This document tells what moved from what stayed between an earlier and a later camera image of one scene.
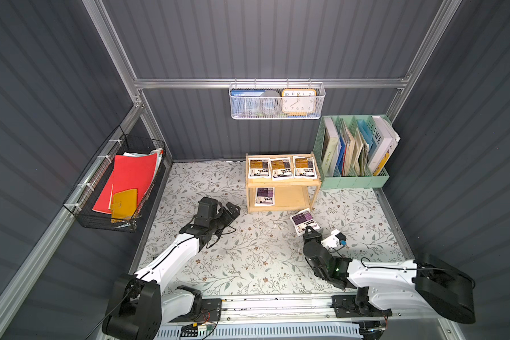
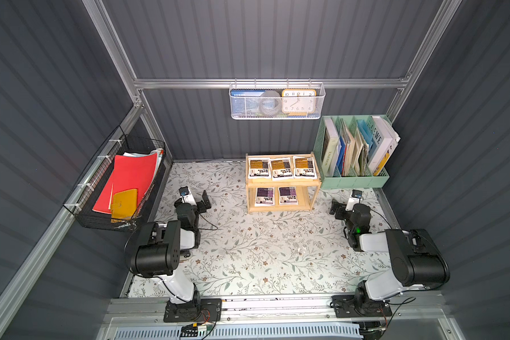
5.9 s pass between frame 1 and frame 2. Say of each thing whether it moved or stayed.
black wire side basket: stayed
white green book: stayed
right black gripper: moved
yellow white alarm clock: stayed
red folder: stayed
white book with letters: stayed
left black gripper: moved
